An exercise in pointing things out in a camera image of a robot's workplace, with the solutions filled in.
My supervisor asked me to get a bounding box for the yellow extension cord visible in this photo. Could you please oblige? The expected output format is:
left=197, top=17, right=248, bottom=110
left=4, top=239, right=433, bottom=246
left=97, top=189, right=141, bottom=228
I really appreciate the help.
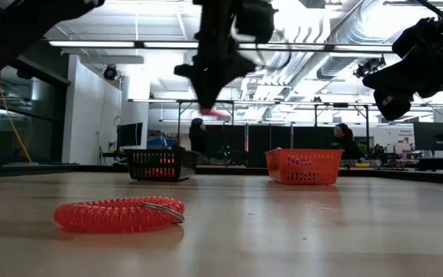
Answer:
left=0, top=72, right=33, bottom=163

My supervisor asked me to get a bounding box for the silver ventilation duct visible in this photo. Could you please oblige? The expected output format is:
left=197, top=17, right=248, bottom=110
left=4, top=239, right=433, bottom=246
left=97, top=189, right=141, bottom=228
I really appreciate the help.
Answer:
left=315, top=0, right=399, bottom=80

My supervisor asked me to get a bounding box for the white wall sign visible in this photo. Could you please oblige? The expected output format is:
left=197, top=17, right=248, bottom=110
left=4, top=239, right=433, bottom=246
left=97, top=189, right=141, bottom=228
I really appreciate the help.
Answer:
left=396, top=126, right=415, bottom=139

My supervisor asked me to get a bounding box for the person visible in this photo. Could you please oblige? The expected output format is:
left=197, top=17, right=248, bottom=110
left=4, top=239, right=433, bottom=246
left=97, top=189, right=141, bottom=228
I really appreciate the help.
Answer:
left=188, top=118, right=209, bottom=155
left=331, top=122, right=365, bottom=161

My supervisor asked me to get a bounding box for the black background rig frame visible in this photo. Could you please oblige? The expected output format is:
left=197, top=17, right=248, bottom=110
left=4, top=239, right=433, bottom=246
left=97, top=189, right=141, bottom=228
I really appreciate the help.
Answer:
left=128, top=98, right=372, bottom=169

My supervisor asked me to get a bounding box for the black ceiling light cluster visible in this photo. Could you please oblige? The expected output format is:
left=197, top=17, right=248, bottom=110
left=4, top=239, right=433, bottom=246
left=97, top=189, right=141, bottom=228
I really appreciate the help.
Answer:
left=352, top=55, right=387, bottom=80

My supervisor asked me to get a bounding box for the black computer monitor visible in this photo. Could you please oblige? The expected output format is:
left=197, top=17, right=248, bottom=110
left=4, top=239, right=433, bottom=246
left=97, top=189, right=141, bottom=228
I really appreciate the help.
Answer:
left=413, top=122, right=443, bottom=152
left=116, top=122, right=145, bottom=149

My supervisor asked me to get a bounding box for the black plastic basket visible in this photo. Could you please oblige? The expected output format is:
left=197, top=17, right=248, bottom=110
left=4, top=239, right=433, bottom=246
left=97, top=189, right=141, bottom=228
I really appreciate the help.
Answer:
left=124, top=149, right=202, bottom=182

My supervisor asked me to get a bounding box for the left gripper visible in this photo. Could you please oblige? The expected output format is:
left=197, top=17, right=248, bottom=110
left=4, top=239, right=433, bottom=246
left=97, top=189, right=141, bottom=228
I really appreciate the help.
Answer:
left=173, top=11, right=258, bottom=112

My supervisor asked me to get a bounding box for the black ceiling spotlight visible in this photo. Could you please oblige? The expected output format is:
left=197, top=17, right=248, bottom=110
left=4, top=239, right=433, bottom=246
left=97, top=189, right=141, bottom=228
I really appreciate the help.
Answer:
left=103, top=65, right=118, bottom=82

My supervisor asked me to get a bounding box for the black background desk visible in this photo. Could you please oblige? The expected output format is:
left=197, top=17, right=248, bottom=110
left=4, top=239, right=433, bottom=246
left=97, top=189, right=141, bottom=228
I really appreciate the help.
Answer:
left=413, top=155, right=443, bottom=174

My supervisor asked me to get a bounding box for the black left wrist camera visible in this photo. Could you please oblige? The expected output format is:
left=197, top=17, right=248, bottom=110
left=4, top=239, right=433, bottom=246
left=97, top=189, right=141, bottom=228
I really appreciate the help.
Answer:
left=235, top=0, right=278, bottom=45

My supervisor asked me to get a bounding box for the black partition wall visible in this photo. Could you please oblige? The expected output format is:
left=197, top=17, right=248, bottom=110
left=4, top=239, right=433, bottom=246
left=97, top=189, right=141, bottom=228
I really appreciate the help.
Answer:
left=202, top=122, right=340, bottom=169

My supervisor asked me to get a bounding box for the orange plastic basket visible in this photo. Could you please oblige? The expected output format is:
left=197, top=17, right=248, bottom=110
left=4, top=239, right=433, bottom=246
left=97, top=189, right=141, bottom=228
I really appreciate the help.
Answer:
left=264, top=148, right=345, bottom=186

